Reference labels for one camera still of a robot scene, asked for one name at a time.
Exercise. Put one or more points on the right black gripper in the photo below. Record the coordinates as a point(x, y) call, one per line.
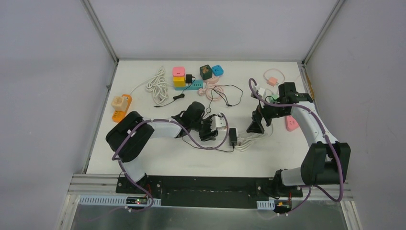
point(256, 126)

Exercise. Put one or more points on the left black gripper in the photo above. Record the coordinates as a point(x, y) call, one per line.
point(205, 127)

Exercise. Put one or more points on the white cube adapter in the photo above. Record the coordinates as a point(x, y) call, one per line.
point(218, 123)

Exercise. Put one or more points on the black power adapter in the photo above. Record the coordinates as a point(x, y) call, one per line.
point(232, 135)

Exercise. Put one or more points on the green charger plug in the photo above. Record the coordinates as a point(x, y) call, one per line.
point(273, 98)

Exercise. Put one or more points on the pink triangular power strip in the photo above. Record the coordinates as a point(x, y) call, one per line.
point(291, 124)

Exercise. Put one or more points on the pink charger plug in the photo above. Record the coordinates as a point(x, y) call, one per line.
point(272, 81)

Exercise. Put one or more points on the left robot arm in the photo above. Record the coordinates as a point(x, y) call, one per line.
point(128, 138)

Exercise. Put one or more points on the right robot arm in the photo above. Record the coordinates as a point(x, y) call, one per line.
point(326, 163)

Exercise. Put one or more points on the pink round socket base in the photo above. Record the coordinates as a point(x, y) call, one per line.
point(212, 80)

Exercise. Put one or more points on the small black plug adapter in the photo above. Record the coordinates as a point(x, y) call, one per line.
point(189, 79)

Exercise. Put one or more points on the teal power strip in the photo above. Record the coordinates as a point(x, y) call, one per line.
point(195, 86)

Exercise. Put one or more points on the yellow cube adapter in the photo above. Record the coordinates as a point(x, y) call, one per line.
point(179, 82)

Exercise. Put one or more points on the dark green cube adapter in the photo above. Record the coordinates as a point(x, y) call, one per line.
point(205, 72)

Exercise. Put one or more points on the blue cube adapter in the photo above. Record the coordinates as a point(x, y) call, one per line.
point(217, 70)

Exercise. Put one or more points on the pink cube adapter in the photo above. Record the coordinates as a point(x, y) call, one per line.
point(178, 71)

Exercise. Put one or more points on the orange power strip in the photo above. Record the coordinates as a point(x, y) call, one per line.
point(119, 116)

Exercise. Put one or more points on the beige cube adapter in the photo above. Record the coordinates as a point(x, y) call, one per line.
point(119, 103)

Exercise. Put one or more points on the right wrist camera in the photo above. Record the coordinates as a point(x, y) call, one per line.
point(261, 92)

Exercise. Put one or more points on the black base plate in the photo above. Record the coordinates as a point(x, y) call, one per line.
point(215, 192)

